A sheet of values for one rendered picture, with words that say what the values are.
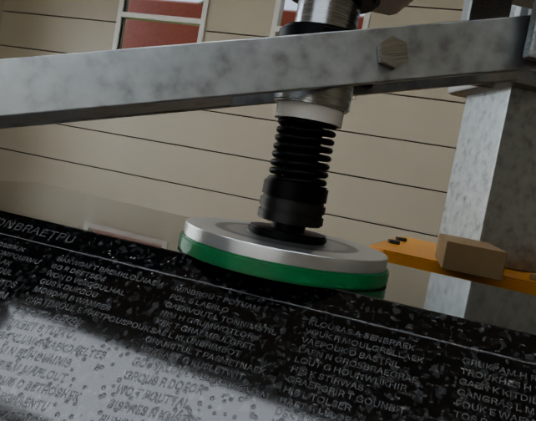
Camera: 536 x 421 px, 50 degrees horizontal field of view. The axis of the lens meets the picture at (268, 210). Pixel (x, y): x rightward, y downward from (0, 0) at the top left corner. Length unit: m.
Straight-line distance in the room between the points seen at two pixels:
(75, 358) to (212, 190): 6.95
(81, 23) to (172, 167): 2.49
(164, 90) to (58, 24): 8.53
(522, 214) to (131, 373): 0.98
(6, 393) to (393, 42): 0.45
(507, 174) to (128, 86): 0.92
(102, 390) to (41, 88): 0.27
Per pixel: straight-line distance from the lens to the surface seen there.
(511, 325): 0.54
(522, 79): 1.27
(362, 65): 0.55
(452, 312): 0.53
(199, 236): 0.54
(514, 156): 1.29
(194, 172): 7.50
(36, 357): 0.53
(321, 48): 0.55
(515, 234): 1.31
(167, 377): 0.49
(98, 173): 8.27
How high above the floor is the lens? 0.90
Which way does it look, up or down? 4 degrees down
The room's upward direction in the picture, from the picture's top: 10 degrees clockwise
